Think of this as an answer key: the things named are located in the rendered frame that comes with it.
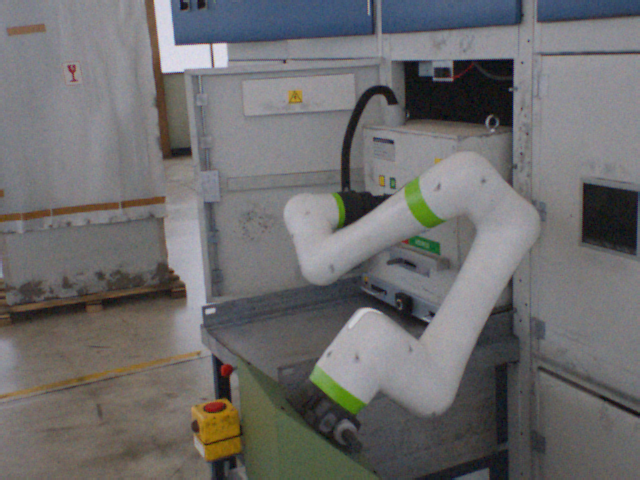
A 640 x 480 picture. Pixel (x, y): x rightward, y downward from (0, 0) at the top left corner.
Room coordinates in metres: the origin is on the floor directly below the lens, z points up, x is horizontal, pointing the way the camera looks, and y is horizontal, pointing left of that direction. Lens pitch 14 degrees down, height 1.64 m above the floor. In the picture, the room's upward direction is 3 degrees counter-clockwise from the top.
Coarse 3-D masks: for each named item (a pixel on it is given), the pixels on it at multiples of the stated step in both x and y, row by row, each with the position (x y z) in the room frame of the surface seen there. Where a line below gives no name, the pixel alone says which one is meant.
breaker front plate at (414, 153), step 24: (408, 144) 2.28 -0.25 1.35; (432, 144) 2.18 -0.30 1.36; (456, 144) 2.08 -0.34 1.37; (384, 168) 2.41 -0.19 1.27; (408, 168) 2.29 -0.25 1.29; (384, 192) 2.41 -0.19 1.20; (456, 240) 2.09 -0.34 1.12; (384, 264) 2.42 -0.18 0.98; (456, 264) 2.09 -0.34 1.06; (408, 288) 2.30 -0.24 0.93; (432, 288) 2.19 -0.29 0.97
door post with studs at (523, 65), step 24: (528, 0) 2.06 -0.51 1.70; (528, 24) 2.06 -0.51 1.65; (528, 48) 2.06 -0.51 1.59; (528, 72) 2.05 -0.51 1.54; (528, 96) 2.05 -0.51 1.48; (528, 120) 2.05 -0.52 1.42; (528, 144) 2.05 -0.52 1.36; (528, 168) 2.05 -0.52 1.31; (528, 192) 2.05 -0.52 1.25; (528, 264) 2.05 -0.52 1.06; (528, 288) 2.05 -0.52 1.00; (528, 312) 2.05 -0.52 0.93; (528, 336) 2.05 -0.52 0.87; (528, 360) 2.05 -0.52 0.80; (528, 384) 2.05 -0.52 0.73; (528, 408) 2.05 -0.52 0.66; (528, 432) 2.05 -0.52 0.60; (528, 456) 2.05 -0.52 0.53
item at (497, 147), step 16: (384, 128) 2.40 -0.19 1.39; (400, 128) 2.33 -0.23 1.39; (416, 128) 2.34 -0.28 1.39; (432, 128) 2.32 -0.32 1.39; (448, 128) 2.29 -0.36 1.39; (464, 128) 2.27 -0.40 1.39; (480, 128) 2.25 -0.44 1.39; (512, 128) 2.20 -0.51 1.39; (464, 144) 2.09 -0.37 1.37; (480, 144) 2.11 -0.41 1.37; (496, 144) 2.13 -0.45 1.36; (512, 144) 2.15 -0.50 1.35; (496, 160) 2.13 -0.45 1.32; (512, 160) 2.15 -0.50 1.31; (512, 176) 2.15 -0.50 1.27; (464, 224) 2.08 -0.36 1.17; (464, 240) 2.08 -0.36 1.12; (464, 256) 2.08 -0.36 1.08; (512, 288) 2.15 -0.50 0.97; (496, 304) 2.13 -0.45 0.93; (512, 304) 2.15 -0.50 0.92
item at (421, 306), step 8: (376, 280) 2.45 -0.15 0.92; (376, 288) 2.45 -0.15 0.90; (384, 288) 2.41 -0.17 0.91; (392, 288) 2.36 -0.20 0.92; (400, 288) 2.34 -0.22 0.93; (376, 296) 2.45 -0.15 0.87; (384, 296) 2.41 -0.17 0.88; (392, 296) 2.36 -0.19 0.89; (416, 296) 2.25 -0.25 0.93; (392, 304) 2.37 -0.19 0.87; (416, 304) 2.25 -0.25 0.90; (424, 304) 2.21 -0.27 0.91; (432, 304) 2.17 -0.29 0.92; (416, 312) 2.25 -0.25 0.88; (424, 312) 2.21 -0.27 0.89; (432, 312) 2.17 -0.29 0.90
